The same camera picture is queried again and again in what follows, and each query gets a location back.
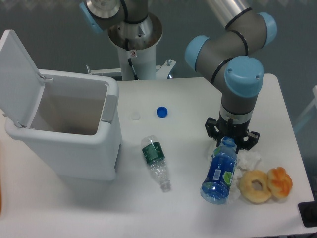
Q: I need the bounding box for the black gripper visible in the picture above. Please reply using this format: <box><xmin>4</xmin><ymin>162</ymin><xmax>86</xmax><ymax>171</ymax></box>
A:
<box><xmin>205</xmin><ymin>116</ymin><xmax>260</xmax><ymax>151</ymax></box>

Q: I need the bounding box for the blue plastic bottle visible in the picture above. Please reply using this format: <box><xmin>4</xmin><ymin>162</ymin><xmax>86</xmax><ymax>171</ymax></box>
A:
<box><xmin>200</xmin><ymin>137</ymin><xmax>237</xmax><ymax>205</ymax></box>

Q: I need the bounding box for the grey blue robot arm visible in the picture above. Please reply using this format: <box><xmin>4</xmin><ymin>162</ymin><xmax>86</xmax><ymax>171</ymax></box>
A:
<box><xmin>80</xmin><ymin>0</ymin><xmax>277</xmax><ymax>150</ymax></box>

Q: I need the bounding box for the blue bottle cap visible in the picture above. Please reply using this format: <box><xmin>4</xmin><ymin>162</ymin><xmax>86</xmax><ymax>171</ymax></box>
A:
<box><xmin>156</xmin><ymin>106</ymin><xmax>168</xmax><ymax>118</ymax></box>

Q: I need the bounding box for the clear green label bottle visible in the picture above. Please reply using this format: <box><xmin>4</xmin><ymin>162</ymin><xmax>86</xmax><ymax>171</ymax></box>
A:
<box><xmin>141</xmin><ymin>135</ymin><xmax>171</xmax><ymax>192</ymax></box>

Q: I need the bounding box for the white bottle cap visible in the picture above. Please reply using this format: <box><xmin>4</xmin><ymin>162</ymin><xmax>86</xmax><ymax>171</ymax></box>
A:
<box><xmin>131</xmin><ymin>112</ymin><xmax>141</xmax><ymax>121</ymax></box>

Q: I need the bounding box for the white trash can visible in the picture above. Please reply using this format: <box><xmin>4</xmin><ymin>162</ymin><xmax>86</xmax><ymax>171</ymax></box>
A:
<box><xmin>0</xmin><ymin>30</ymin><xmax>121</xmax><ymax>180</ymax></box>

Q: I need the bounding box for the crumpled white tissue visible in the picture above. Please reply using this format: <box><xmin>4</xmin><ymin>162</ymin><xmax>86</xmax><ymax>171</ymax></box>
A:
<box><xmin>224</xmin><ymin>151</ymin><xmax>261</xmax><ymax>204</ymax></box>

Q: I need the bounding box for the orange glazed bread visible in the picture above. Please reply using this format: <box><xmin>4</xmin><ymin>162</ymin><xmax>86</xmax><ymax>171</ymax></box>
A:
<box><xmin>267</xmin><ymin>167</ymin><xmax>293</xmax><ymax>199</ymax></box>

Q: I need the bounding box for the black device at edge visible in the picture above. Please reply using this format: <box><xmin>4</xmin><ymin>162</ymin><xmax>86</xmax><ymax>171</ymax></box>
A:
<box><xmin>298</xmin><ymin>201</ymin><xmax>317</xmax><ymax>228</ymax></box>

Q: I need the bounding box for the plain ring donut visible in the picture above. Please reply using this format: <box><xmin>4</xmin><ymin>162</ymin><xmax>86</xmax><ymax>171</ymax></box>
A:
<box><xmin>239</xmin><ymin>170</ymin><xmax>272</xmax><ymax>204</ymax></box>

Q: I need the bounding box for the white frame at right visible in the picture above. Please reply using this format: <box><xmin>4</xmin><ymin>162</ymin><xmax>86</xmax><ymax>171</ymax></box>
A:
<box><xmin>293</xmin><ymin>85</ymin><xmax>317</xmax><ymax>134</ymax></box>

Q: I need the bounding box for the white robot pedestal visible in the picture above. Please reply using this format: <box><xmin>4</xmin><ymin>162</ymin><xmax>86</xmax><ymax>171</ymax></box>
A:
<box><xmin>86</xmin><ymin>13</ymin><xmax>176</xmax><ymax>81</ymax></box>

